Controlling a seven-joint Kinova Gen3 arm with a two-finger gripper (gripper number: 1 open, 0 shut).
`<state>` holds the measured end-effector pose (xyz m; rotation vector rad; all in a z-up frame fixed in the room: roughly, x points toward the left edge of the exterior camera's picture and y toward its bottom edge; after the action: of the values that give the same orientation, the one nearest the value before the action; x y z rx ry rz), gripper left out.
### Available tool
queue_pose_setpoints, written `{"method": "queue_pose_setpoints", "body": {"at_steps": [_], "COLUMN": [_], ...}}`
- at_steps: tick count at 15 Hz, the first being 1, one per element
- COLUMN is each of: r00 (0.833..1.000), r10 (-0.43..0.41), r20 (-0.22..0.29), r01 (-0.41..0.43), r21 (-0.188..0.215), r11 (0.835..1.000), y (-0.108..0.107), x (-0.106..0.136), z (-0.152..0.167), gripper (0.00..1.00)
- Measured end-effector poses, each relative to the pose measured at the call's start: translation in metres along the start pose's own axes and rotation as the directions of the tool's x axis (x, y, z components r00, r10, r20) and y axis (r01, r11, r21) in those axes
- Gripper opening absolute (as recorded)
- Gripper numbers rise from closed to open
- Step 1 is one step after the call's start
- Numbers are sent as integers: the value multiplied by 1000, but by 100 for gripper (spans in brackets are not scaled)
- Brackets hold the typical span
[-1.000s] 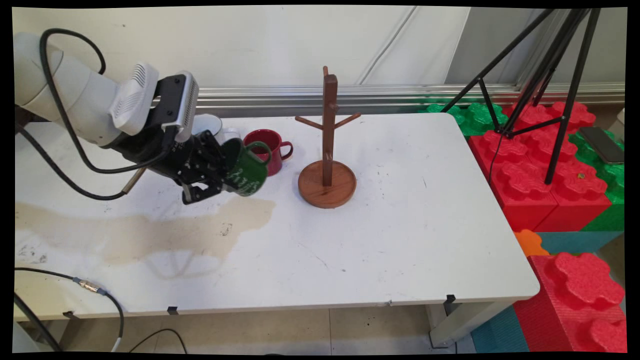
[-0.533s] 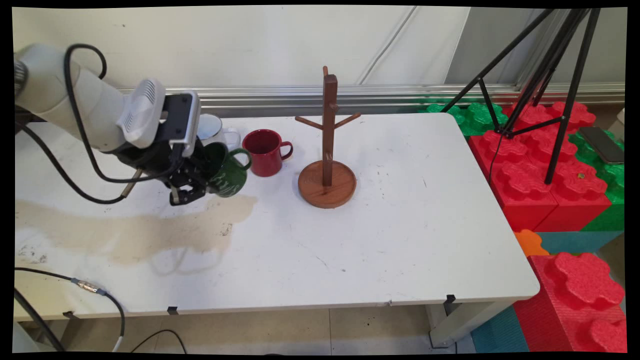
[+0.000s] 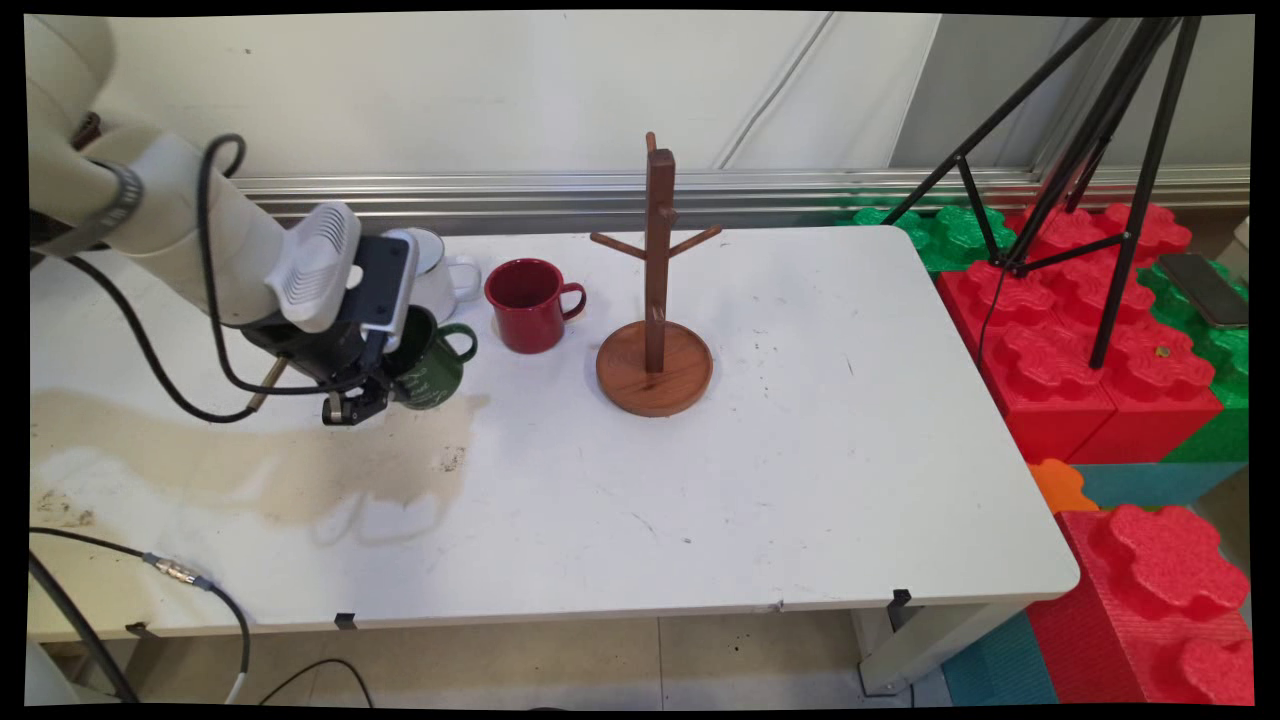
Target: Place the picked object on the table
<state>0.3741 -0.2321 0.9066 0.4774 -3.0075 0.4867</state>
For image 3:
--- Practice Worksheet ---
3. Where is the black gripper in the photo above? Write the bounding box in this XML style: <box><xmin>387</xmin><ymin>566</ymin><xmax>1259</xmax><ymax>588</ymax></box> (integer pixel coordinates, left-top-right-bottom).
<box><xmin>243</xmin><ymin>322</ymin><xmax>413</xmax><ymax>426</ymax></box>

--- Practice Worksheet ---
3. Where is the green enamel mug white script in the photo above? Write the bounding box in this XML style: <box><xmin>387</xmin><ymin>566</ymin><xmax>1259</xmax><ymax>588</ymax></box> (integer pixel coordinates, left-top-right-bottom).
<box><xmin>388</xmin><ymin>305</ymin><xmax>479</xmax><ymax>412</ymax></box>

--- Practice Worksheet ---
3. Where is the white vented wrist housing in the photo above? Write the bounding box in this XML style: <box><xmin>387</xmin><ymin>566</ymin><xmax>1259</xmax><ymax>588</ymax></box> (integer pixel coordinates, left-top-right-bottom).
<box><xmin>265</xmin><ymin>202</ymin><xmax>361</xmax><ymax>334</ymax></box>

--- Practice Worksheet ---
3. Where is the red enamel mug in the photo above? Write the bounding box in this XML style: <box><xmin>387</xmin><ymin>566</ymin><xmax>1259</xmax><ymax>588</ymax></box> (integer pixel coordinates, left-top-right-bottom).
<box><xmin>485</xmin><ymin>258</ymin><xmax>588</xmax><ymax>355</ymax></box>

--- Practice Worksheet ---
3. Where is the brown wooden mug tree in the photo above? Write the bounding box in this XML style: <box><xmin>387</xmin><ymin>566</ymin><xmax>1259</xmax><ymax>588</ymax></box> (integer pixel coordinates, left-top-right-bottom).
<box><xmin>590</xmin><ymin>132</ymin><xmax>723</xmax><ymax>418</ymax></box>

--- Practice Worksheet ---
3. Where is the green foam block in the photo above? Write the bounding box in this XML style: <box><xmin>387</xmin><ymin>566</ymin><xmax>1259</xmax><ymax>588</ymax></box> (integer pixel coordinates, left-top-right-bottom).
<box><xmin>835</xmin><ymin>205</ymin><xmax>1019</xmax><ymax>273</ymax></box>
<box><xmin>1140</xmin><ymin>258</ymin><xmax>1251</xmax><ymax>463</ymax></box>

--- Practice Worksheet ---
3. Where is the white table leg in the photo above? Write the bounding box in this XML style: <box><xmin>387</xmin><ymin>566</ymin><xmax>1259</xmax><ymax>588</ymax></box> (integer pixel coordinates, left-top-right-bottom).
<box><xmin>858</xmin><ymin>600</ymin><xmax>1026</xmax><ymax>698</ymax></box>

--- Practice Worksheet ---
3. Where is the teal foam block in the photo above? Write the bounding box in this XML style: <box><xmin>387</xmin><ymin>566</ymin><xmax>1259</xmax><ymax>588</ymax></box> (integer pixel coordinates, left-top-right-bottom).
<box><xmin>940</xmin><ymin>610</ymin><xmax>1059</xmax><ymax>706</ymax></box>
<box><xmin>1075</xmin><ymin>462</ymin><xmax>1249</xmax><ymax>511</ymax></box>

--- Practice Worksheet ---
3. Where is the orange foam block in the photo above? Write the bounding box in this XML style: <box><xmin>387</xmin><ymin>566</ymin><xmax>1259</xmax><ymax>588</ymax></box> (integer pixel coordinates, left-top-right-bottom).
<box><xmin>1028</xmin><ymin>458</ymin><xmax>1099</xmax><ymax>515</ymax></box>

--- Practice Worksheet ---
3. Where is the large red foam block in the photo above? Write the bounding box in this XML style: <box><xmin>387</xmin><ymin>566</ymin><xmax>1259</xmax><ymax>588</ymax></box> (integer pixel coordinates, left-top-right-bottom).
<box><xmin>1028</xmin><ymin>503</ymin><xmax>1254</xmax><ymax>706</ymax></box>

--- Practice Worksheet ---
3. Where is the black smartphone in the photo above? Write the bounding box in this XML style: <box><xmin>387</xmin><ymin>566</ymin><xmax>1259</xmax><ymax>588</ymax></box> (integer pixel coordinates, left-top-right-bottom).
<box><xmin>1158</xmin><ymin>253</ymin><xmax>1249</xmax><ymax>329</ymax></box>

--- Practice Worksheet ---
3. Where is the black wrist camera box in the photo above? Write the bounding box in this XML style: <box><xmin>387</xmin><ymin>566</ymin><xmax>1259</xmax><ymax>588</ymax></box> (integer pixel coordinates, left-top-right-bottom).
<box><xmin>355</xmin><ymin>232</ymin><xmax>421</xmax><ymax>346</ymax></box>

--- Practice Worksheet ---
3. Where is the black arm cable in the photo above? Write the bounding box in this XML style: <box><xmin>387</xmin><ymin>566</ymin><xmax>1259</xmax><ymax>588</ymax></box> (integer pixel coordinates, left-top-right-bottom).
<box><xmin>60</xmin><ymin>133</ymin><xmax>341</xmax><ymax>426</ymax></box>

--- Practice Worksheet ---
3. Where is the thin cable with metal connector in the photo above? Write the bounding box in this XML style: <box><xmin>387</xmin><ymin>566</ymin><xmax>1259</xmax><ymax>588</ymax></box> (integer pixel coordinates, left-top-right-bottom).
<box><xmin>28</xmin><ymin>527</ymin><xmax>251</xmax><ymax>704</ymax></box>

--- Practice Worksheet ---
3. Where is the black looped floor cable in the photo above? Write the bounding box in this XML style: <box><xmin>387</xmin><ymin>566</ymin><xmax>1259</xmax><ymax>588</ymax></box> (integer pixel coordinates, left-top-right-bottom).
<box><xmin>260</xmin><ymin>657</ymin><xmax>374</xmax><ymax>707</ymax></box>

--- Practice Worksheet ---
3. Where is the black strap on arm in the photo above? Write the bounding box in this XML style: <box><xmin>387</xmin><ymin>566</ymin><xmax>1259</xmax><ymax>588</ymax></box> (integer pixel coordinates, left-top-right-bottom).
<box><xmin>95</xmin><ymin>160</ymin><xmax>146</xmax><ymax>236</ymax></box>

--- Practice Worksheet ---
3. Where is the thick black cable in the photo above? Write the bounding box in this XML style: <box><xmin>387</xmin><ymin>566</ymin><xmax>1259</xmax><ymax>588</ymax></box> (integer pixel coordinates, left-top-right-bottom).
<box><xmin>28</xmin><ymin>553</ymin><xmax>139</xmax><ymax>704</ymax></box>

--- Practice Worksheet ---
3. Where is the aluminium wall rail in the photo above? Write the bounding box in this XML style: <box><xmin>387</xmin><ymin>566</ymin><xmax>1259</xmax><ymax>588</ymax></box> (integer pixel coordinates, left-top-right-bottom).
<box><xmin>235</xmin><ymin>165</ymin><xmax>1251</xmax><ymax>238</ymax></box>

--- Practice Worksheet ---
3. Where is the white wall cable duct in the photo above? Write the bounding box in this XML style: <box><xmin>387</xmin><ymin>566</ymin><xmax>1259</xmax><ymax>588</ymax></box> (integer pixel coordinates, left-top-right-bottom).
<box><xmin>715</xmin><ymin>12</ymin><xmax>833</xmax><ymax>171</ymax></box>

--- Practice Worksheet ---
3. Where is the black camera tripod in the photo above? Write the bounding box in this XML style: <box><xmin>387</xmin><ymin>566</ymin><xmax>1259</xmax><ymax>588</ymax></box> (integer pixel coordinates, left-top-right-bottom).
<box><xmin>880</xmin><ymin>15</ymin><xmax>1201</xmax><ymax>371</ymax></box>

